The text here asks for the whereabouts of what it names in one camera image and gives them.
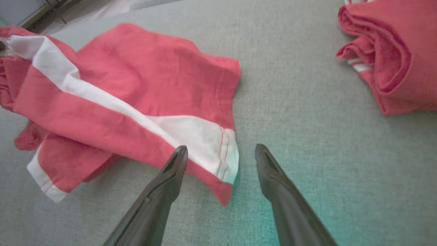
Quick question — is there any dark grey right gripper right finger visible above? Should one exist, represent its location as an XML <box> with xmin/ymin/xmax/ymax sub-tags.
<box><xmin>255</xmin><ymin>144</ymin><xmax>338</xmax><ymax>246</ymax></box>

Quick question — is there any red shorts white stripe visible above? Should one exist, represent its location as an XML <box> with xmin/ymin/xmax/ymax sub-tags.
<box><xmin>0</xmin><ymin>22</ymin><xmax>241</xmax><ymax>207</ymax></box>

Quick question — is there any red basketball jersey white trim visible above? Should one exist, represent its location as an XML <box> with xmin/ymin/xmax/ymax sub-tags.
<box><xmin>336</xmin><ymin>0</ymin><xmax>437</xmax><ymax>115</ymax></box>

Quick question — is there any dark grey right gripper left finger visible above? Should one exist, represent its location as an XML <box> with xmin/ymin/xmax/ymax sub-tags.
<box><xmin>102</xmin><ymin>145</ymin><xmax>188</xmax><ymax>246</ymax></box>

